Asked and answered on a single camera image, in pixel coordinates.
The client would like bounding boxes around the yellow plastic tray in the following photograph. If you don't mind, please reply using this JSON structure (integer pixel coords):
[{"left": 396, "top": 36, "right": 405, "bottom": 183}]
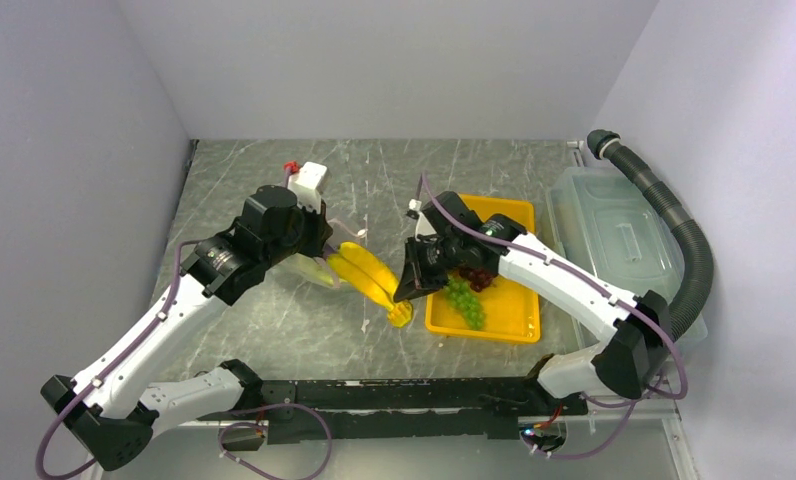
[{"left": 425, "top": 194, "right": 544, "bottom": 346}]

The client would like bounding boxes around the black corrugated hose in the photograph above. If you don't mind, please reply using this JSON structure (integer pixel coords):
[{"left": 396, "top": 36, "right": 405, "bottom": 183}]
[{"left": 586, "top": 129, "right": 715, "bottom": 339}]

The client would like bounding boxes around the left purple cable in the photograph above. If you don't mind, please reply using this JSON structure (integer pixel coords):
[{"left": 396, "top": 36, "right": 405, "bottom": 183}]
[{"left": 34, "top": 238, "right": 334, "bottom": 480}]

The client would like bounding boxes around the yellow banana bunch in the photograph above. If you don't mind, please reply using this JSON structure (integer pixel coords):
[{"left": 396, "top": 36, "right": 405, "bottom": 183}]
[{"left": 326, "top": 242, "right": 414, "bottom": 328}]

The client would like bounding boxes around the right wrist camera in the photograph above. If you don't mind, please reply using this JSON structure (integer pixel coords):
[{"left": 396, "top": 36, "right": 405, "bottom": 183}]
[{"left": 406, "top": 199, "right": 436, "bottom": 237}]

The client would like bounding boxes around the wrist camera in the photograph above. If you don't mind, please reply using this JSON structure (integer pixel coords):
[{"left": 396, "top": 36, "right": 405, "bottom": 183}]
[
  {"left": 284, "top": 162, "right": 329, "bottom": 213},
  {"left": 406, "top": 199, "right": 436, "bottom": 237}
]

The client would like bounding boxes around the purple cable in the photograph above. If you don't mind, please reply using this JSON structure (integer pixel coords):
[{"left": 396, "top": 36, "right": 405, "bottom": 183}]
[
  {"left": 419, "top": 170, "right": 689, "bottom": 462},
  {"left": 34, "top": 238, "right": 334, "bottom": 480}
]

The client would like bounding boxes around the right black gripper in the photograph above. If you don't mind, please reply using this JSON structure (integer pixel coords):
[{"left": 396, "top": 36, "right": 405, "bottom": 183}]
[{"left": 396, "top": 233, "right": 464, "bottom": 302}]

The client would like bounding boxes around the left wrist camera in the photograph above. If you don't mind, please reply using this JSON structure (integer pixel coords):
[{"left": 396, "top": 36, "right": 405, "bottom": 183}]
[{"left": 284, "top": 162, "right": 329, "bottom": 213}]

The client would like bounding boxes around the clear plastic storage box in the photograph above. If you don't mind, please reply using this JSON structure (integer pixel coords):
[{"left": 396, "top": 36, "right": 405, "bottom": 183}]
[{"left": 546, "top": 165, "right": 708, "bottom": 362}]

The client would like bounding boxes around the clear zip top bag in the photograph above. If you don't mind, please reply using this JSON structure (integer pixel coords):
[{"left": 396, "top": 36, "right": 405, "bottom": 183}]
[{"left": 278, "top": 215, "right": 368, "bottom": 290}]

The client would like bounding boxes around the dark red grape bunch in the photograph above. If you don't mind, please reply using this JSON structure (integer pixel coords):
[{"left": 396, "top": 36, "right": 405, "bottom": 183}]
[{"left": 457, "top": 267, "right": 495, "bottom": 293}]

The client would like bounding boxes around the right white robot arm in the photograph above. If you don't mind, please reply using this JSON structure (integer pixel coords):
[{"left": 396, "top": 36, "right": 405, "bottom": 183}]
[{"left": 394, "top": 191, "right": 670, "bottom": 415}]

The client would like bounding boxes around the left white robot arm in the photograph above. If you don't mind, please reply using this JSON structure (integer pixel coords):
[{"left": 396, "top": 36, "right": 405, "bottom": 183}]
[{"left": 35, "top": 185, "right": 332, "bottom": 479}]

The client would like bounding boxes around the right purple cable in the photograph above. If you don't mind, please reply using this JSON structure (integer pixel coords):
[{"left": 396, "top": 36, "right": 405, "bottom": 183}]
[{"left": 419, "top": 170, "right": 689, "bottom": 462}]

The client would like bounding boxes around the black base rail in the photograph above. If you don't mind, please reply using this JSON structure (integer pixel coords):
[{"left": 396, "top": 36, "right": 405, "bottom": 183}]
[{"left": 192, "top": 374, "right": 588, "bottom": 446}]

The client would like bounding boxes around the green grape bunch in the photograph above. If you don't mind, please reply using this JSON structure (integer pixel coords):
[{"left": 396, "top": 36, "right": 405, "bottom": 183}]
[{"left": 444, "top": 276, "right": 486, "bottom": 330}]

